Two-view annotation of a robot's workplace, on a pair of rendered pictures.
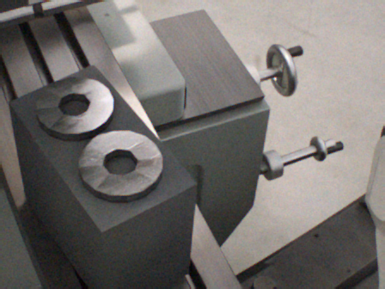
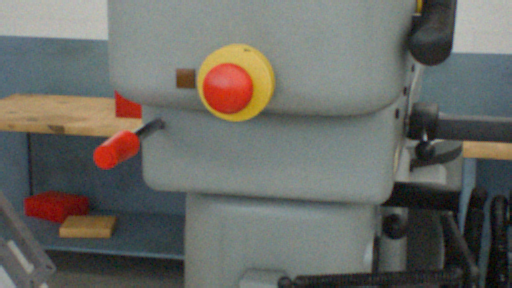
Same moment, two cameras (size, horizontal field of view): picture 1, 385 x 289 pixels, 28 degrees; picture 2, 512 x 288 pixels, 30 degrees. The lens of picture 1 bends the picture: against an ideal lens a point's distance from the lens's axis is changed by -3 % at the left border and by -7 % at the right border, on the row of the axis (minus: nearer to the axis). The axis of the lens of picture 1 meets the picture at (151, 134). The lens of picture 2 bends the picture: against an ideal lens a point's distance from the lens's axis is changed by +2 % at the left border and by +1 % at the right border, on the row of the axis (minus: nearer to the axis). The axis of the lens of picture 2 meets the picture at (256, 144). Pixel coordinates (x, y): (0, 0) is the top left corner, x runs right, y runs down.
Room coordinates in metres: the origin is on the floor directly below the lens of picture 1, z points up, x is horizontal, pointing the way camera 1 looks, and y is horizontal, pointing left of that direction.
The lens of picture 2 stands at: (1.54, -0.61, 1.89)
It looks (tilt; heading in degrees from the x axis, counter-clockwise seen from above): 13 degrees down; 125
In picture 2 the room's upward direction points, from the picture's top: 1 degrees clockwise
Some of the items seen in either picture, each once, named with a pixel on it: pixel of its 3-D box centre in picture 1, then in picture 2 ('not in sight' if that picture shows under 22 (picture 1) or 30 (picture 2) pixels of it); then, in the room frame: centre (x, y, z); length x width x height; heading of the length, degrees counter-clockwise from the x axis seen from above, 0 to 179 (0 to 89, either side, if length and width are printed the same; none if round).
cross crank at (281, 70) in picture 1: (267, 74); not in sight; (1.20, -0.24, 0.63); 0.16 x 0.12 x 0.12; 113
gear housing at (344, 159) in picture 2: not in sight; (293, 114); (0.99, 0.26, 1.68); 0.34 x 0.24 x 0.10; 113
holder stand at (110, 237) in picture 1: (100, 188); not in sight; (0.59, 0.06, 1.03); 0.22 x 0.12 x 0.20; 34
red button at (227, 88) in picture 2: not in sight; (229, 87); (1.11, -0.01, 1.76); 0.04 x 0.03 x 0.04; 23
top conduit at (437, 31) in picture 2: not in sight; (434, 17); (1.13, 0.31, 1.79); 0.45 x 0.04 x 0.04; 113
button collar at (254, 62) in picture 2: not in sight; (236, 82); (1.10, 0.01, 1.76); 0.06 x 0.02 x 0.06; 23
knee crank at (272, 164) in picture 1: (302, 154); not in sight; (1.09, -0.32, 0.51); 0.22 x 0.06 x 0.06; 113
